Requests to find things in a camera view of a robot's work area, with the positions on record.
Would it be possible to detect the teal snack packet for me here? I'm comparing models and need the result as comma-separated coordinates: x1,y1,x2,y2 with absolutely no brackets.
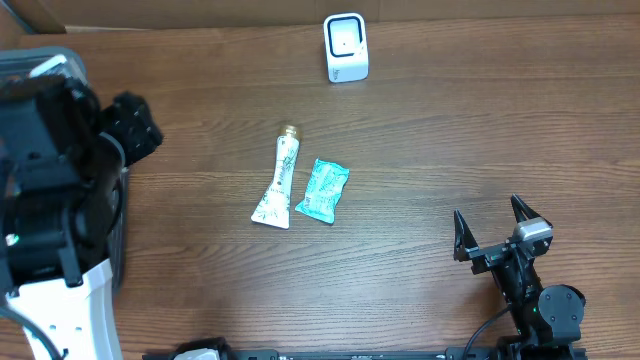
295,159,350,224

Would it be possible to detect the grey plastic basket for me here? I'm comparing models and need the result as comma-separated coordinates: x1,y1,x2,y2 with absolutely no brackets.
1,46,129,295

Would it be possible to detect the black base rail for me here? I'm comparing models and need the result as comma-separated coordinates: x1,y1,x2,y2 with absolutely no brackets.
142,337,589,360

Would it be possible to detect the white barcode scanner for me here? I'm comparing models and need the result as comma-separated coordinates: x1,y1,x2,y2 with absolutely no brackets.
323,12,369,83

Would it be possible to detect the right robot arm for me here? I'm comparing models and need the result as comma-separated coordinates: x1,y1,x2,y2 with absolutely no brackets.
449,194,588,360

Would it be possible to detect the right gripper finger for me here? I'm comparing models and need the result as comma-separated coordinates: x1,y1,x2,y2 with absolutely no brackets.
510,194,540,223
453,209,479,262

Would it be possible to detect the white Pantene tube gold cap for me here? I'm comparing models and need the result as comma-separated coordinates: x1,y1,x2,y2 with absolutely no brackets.
251,125,301,229

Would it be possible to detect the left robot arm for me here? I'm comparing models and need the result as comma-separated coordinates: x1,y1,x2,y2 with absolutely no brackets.
1,75,163,359

